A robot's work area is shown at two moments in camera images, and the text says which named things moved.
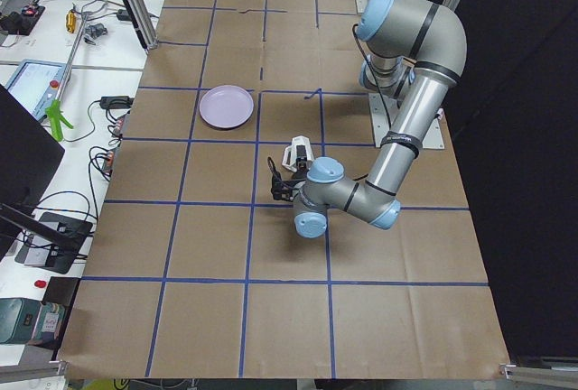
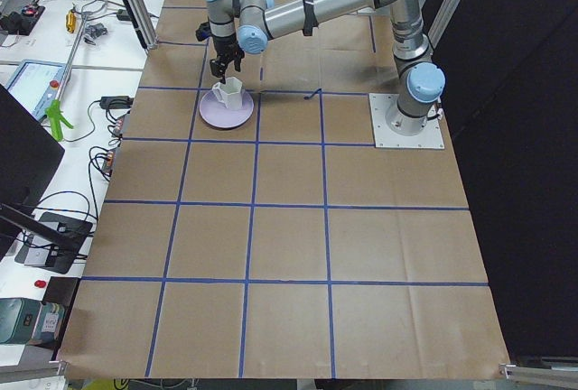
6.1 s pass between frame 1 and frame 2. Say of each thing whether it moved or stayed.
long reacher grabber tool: stayed
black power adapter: stayed
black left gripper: moved
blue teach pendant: stayed
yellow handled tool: stayed
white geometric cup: moved
